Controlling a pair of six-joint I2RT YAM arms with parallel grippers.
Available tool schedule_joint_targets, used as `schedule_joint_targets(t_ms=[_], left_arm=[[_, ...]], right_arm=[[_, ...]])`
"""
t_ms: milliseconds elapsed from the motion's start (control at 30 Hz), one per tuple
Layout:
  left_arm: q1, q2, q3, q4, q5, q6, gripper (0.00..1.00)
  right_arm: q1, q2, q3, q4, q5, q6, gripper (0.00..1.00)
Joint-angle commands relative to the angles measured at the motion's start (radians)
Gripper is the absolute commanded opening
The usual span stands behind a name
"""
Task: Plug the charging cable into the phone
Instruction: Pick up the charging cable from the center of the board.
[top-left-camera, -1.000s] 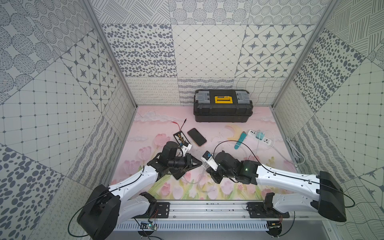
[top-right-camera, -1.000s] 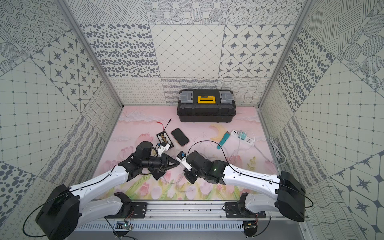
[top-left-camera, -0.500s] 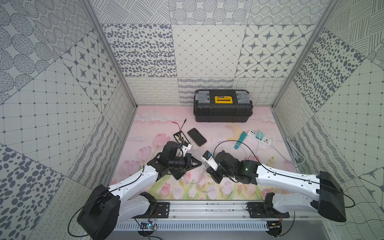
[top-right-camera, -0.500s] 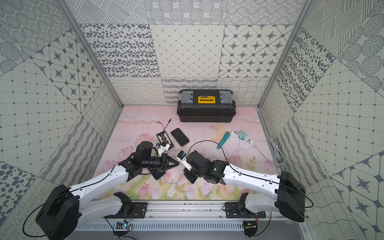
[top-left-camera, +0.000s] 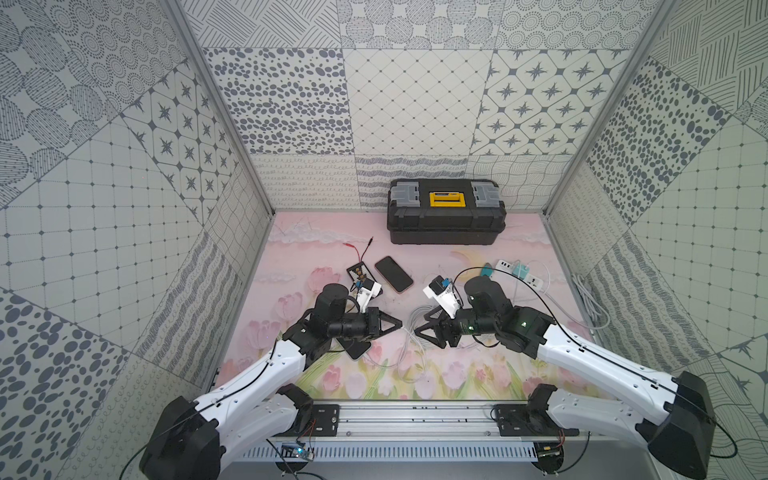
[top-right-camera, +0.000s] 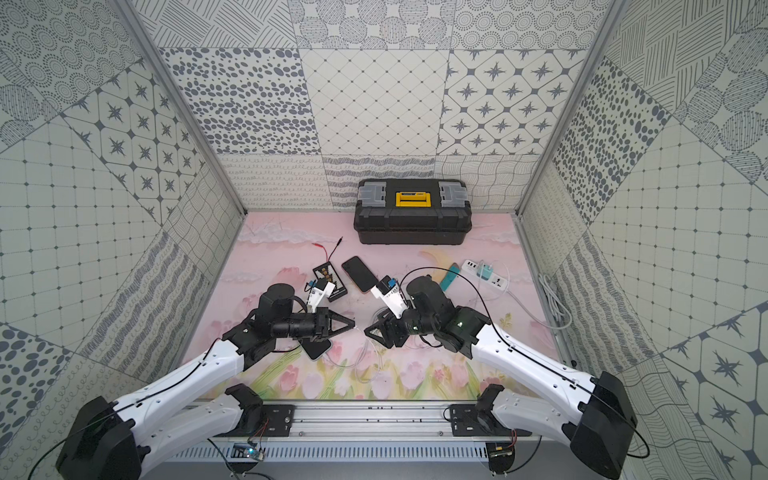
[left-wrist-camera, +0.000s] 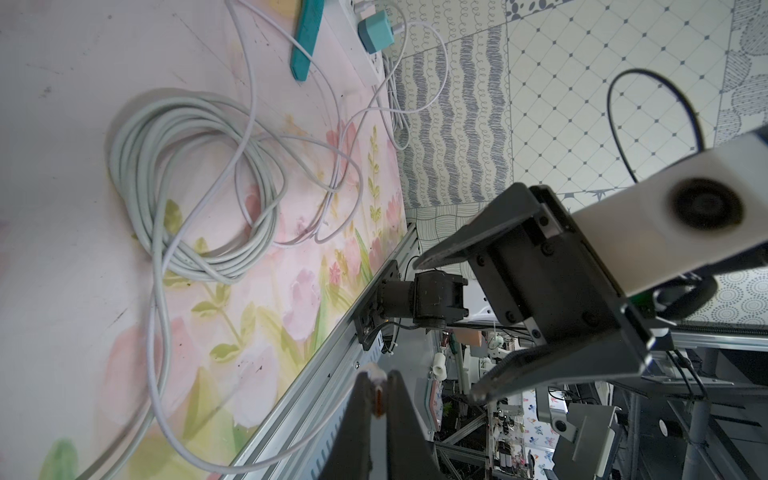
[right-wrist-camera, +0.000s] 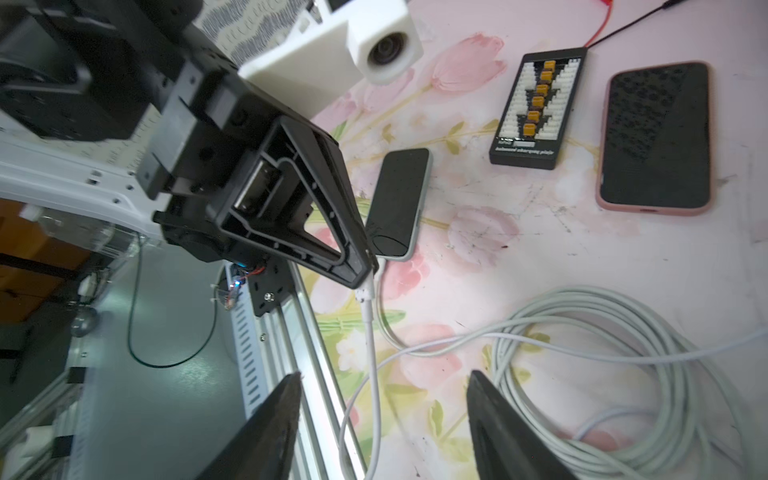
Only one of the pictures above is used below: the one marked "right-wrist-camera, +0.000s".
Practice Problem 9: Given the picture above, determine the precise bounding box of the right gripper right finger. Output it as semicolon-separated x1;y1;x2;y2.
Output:
466;370;576;480

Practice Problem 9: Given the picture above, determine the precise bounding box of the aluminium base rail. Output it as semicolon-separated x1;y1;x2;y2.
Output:
229;263;366;479

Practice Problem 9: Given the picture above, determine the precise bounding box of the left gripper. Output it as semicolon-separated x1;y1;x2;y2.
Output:
137;45;377;289

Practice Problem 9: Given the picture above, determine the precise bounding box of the pink floral table mat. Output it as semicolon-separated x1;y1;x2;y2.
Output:
317;1;767;479

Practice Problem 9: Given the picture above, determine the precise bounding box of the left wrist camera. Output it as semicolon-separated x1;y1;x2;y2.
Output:
239;0;423;118

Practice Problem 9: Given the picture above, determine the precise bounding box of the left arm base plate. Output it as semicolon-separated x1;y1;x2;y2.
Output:
247;256;296;317

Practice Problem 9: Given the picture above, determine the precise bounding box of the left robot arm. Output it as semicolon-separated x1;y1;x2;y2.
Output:
1;1;378;289

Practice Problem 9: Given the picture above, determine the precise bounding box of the black balance charging board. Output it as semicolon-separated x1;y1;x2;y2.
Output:
489;47;588;170

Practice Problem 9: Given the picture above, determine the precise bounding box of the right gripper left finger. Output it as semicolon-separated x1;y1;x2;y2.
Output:
197;372;302;480

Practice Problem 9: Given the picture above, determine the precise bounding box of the white charging cable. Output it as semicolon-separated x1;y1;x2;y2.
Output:
491;286;768;480
338;257;768;480

